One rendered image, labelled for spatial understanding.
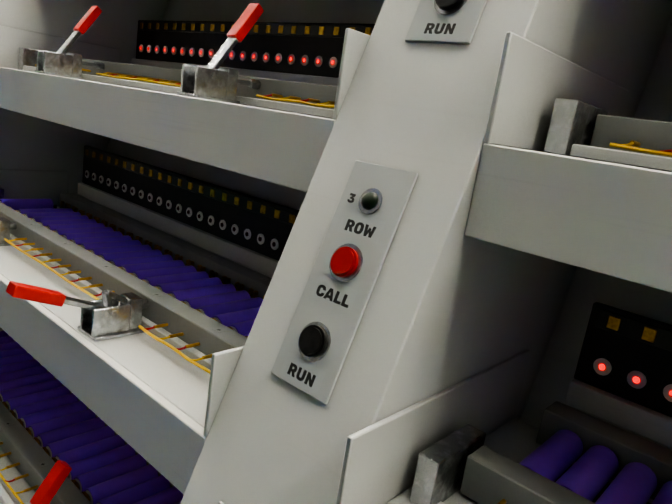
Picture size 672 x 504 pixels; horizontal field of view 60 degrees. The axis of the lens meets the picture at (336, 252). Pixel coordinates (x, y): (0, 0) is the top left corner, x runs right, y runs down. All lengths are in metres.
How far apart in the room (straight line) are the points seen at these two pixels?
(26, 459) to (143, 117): 0.33
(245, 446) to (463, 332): 0.13
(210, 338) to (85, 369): 0.09
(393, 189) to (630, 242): 0.11
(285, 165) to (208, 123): 0.08
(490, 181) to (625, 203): 0.06
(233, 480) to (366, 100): 0.22
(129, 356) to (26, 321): 0.14
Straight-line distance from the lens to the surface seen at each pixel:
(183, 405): 0.37
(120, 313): 0.46
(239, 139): 0.40
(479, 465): 0.32
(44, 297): 0.44
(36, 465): 0.61
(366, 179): 0.31
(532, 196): 0.27
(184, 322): 0.44
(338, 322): 0.29
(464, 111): 0.30
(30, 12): 0.89
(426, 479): 0.31
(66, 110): 0.62
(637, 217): 0.26
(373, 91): 0.33
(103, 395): 0.44
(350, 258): 0.29
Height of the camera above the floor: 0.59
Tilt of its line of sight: 3 degrees up
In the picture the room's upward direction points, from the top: 22 degrees clockwise
